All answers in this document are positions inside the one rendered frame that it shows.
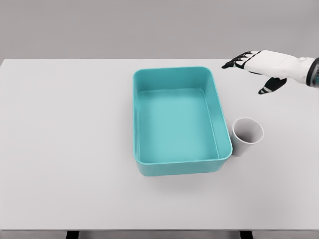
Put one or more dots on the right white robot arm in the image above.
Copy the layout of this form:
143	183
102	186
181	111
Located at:
309	71

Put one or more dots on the white paper cup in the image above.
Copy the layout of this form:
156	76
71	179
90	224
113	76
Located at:
245	138

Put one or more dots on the teal plastic basket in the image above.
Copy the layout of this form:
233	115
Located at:
174	117

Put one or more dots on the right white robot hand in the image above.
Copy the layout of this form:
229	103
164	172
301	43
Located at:
270	64

